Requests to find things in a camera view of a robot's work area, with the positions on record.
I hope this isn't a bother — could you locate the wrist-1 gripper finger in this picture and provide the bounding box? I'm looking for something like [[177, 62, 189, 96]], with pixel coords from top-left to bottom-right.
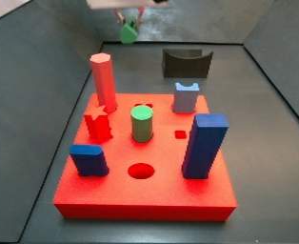
[[137, 7, 145, 24], [114, 9, 125, 25]]

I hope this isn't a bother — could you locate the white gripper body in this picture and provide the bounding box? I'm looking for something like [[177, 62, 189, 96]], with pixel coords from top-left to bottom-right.
[[86, 0, 169, 10]]

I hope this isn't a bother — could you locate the green three prong object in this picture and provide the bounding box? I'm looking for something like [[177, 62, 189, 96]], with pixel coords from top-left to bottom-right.
[[121, 16, 138, 44]]

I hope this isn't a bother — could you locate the black curved fixture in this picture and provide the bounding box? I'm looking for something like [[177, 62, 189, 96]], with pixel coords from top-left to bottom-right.
[[162, 49, 213, 78]]

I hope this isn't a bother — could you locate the red peg board block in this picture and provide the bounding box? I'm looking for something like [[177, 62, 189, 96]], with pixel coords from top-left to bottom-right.
[[53, 93, 237, 221]]

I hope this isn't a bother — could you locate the salmon octagonal tall peg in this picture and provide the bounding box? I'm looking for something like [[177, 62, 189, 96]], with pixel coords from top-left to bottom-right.
[[90, 52, 118, 113]]

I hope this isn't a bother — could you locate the light blue notched block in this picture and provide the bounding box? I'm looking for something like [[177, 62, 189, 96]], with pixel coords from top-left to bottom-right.
[[173, 82, 199, 113]]

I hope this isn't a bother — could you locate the green cylinder peg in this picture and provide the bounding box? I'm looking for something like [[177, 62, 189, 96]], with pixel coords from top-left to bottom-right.
[[130, 105, 153, 143]]

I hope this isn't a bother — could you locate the red star peg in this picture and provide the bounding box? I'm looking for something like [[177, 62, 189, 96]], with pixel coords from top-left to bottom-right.
[[83, 106, 113, 143]]

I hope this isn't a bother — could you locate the tall dark blue block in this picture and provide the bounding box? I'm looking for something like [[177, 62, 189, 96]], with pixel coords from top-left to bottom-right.
[[181, 113, 229, 179]]

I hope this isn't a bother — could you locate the short dark blue peg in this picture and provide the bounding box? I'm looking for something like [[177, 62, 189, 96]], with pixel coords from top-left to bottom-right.
[[69, 144, 109, 177]]

